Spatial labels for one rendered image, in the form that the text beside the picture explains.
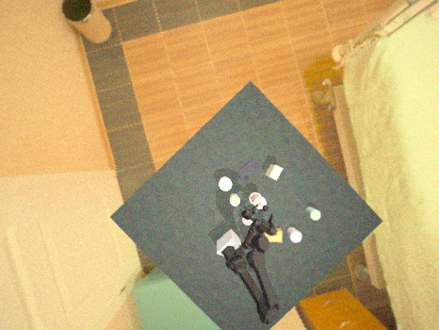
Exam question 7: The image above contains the orange rectangular block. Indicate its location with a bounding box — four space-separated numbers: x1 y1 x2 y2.
264 229 283 242

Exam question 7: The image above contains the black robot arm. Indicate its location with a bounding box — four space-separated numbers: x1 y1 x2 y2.
221 219 279 325

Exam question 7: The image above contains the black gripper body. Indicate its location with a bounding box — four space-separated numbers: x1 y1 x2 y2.
241 209 278 237

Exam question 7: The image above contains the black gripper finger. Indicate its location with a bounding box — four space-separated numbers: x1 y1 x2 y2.
268 214 276 229
250 204 259 214

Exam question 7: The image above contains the pale yellow rectangular block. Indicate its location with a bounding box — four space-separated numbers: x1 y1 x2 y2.
265 164 283 180

